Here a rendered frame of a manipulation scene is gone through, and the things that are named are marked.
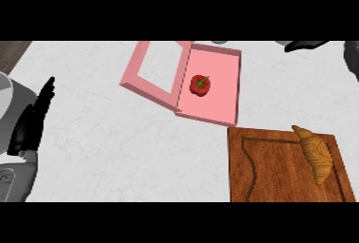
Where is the black curved object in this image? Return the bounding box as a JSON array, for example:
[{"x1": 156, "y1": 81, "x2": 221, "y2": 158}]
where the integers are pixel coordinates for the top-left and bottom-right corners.
[{"x1": 284, "y1": 40, "x2": 332, "y2": 53}]

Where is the golden brown croissant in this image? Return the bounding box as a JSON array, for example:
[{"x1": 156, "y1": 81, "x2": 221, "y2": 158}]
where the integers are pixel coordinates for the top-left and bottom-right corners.
[{"x1": 290, "y1": 124, "x2": 336, "y2": 186}]

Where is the dark grey rounded object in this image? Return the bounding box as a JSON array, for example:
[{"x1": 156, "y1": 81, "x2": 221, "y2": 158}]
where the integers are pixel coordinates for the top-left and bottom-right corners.
[{"x1": 343, "y1": 40, "x2": 359, "y2": 83}]

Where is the pink cardboard box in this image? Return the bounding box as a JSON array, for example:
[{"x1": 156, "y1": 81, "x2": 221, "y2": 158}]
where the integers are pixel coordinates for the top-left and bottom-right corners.
[{"x1": 120, "y1": 40, "x2": 244, "y2": 128}]

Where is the brown wooden cutting board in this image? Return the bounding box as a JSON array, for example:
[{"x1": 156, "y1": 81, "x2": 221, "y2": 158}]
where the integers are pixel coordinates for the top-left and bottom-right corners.
[{"x1": 227, "y1": 126, "x2": 358, "y2": 203}]

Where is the red bell pepper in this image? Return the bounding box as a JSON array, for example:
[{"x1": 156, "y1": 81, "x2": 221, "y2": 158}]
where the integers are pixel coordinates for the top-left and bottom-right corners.
[{"x1": 188, "y1": 74, "x2": 212, "y2": 98}]

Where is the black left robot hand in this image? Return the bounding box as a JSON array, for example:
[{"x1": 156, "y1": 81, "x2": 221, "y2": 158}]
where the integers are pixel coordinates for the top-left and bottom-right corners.
[{"x1": 7, "y1": 76, "x2": 58, "y2": 157}]

